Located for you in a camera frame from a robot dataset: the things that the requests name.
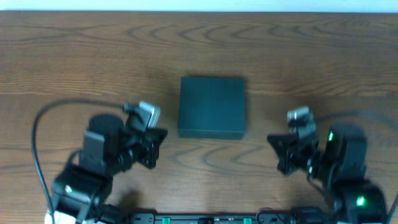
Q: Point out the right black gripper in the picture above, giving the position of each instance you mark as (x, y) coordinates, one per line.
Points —
(289, 153)

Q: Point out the black mounting rail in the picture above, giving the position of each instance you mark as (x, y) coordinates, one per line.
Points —
(223, 218)

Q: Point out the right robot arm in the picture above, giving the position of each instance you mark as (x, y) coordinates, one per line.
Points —
(340, 168)

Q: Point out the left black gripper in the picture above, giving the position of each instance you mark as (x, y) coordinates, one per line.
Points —
(150, 149)

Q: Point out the dark green gift box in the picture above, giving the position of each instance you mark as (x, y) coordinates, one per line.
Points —
(212, 108)

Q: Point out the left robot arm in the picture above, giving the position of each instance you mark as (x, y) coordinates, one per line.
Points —
(110, 146)

